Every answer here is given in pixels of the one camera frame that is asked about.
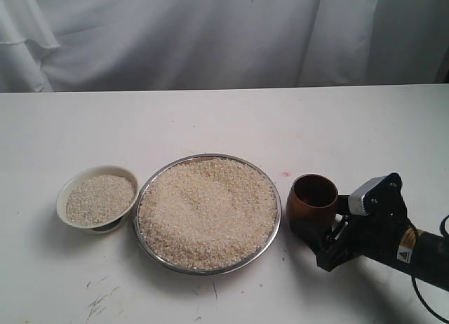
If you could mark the rice in white bowl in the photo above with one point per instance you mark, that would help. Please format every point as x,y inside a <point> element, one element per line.
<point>99,200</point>

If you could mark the round steel tray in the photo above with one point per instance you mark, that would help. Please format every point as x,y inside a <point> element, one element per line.
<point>168,264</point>

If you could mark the white ceramic bowl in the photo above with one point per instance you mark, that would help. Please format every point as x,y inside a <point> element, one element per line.
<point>88,174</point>

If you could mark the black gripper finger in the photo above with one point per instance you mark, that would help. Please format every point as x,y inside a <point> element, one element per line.
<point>314,235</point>

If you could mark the brown wooden cup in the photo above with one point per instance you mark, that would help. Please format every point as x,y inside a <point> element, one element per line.
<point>313,198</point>

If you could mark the white backdrop curtain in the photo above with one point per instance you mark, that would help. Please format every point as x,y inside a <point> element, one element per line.
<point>106,45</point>

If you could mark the black gripper finger with silver pad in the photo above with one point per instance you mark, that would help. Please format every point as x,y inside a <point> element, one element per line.
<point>379,195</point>

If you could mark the rice pile in tray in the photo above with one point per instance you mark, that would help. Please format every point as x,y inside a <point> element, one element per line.
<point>207,212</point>

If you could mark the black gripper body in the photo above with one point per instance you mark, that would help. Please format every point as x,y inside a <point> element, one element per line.
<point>376,236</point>

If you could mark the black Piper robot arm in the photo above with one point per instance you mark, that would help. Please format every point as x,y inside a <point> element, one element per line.
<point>428,253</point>

